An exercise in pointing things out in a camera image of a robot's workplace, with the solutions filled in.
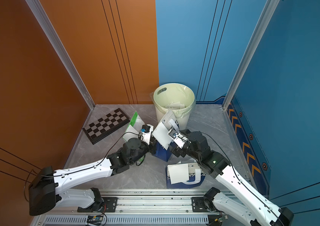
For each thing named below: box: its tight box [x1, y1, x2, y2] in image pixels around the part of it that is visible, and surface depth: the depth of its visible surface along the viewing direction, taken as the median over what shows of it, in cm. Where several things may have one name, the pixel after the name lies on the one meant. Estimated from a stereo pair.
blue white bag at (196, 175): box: [165, 162, 207, 189], surface depth 66 cm
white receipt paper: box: [152, 121, 173, 151], surface depth 72 cm
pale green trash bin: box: [150, 82, 196, 131], surface depth 96 cm
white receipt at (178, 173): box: [167, 163, 190, 185], surface depth 65 cm
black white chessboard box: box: [82, 107, 131, 145], surface depth 105 cm
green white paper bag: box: [122, 111, 146, 143], surface depth 82 cm
